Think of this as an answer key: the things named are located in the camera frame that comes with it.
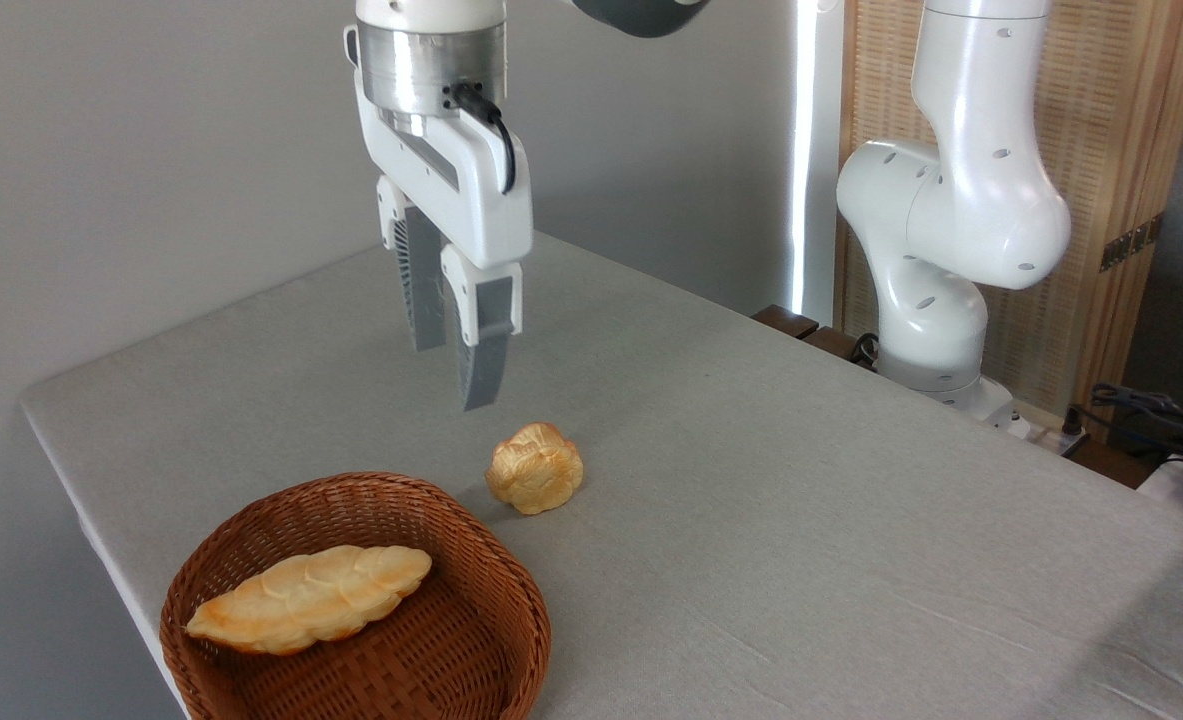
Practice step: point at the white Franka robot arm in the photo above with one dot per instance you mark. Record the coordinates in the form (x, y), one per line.
(951, 210)

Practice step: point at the brown wicker basket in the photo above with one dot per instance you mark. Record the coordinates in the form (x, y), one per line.
(481, 640)

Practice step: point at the bamboo folding screen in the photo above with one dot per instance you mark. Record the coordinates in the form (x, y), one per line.
(1121, 120)

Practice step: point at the dark brown wooden block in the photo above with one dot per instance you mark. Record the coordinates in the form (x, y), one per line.
(784, 320)
(836, 343)

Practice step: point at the long braided bread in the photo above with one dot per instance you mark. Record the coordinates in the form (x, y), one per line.
(311, 598)

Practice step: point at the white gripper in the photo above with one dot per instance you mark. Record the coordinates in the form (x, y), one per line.
(471, 200)

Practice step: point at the round golden bread bun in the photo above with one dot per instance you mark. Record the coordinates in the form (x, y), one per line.
(536, 470)

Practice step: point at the metal screen hinge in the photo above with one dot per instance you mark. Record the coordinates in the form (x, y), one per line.
(1131, 242)

